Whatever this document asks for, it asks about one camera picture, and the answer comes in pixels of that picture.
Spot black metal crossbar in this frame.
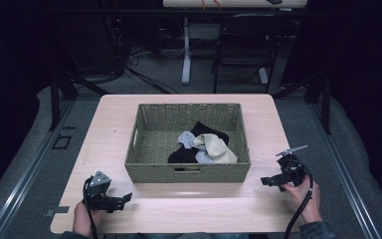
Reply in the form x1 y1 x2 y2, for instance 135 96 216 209
43 8 316 18

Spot grey sock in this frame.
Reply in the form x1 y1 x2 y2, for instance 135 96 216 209
177 129 197 150
195 150 217 165

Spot black sock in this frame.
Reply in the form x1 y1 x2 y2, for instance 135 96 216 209
190 120 230 145
167 144 201 164

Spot cream sock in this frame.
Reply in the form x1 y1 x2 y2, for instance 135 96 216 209
202 134 239 164
192 132 218 152

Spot black metal stand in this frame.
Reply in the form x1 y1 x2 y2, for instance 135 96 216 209
272 64 333 135
47 63 111 132

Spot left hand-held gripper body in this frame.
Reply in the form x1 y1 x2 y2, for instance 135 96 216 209
83 170 117 214

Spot white desk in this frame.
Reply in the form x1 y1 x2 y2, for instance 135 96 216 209
161 0 308 86

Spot grey tape strip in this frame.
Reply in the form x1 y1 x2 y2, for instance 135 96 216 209
45 205 71 218

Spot black tape square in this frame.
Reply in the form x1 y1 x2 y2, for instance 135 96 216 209
51 133 74 150

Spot black floor cables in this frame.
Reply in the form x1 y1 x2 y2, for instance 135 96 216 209
112 19 181 96

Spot dark equipment rack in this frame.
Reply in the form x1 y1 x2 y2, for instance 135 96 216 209
55 13 124 75

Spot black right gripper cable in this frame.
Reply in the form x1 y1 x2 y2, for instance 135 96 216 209
283 158 314 239

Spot black folding chair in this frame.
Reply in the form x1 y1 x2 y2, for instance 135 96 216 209
211 12 292 95

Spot metal floor rail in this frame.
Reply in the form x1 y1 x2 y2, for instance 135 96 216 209
0 99 78 239
307 102 382 239

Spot person's right hand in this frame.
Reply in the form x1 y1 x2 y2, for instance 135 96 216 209
282 174 323 225

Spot green woven basket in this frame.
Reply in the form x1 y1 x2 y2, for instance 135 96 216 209
124 103 252 184

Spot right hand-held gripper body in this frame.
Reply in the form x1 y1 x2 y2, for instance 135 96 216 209
275 144 309 187

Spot person's left hand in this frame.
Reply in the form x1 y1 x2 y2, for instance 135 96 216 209
72 200 105 238

